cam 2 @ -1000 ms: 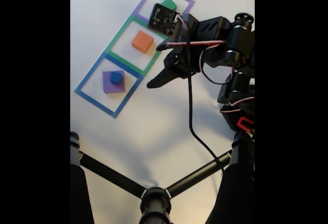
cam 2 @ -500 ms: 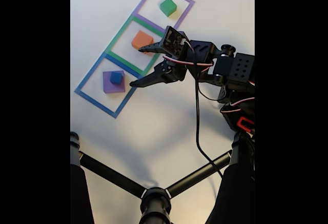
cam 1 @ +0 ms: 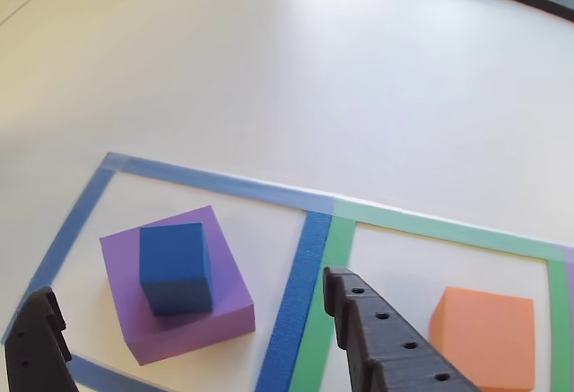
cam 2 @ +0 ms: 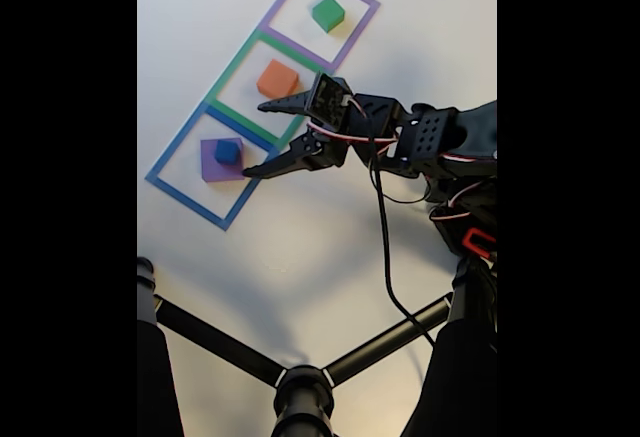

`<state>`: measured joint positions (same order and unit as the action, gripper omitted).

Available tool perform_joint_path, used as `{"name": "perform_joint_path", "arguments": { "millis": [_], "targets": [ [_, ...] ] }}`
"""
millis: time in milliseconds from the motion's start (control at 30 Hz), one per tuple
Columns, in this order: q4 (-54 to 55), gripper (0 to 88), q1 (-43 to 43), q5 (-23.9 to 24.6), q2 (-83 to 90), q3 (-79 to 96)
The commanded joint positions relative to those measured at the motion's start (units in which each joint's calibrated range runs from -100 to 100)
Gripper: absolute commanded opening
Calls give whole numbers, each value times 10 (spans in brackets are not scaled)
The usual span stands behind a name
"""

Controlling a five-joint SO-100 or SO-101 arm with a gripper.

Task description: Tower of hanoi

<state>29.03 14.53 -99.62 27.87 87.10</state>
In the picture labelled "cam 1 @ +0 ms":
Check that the orange block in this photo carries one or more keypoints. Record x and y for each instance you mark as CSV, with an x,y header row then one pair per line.
x,y
489,333

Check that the small blue cube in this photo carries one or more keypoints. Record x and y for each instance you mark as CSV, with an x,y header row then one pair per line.
x,y
175,266

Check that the purple block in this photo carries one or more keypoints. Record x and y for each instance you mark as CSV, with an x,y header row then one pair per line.
x,y
224,293

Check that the blue tape square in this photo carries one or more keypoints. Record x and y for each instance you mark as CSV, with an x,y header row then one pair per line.
x,y
296,298

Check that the green tape square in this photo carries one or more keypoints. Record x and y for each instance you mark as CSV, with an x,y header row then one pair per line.
x,y
336,248

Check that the purple tape square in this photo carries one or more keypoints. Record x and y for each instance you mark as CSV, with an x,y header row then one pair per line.
x,y
569,275

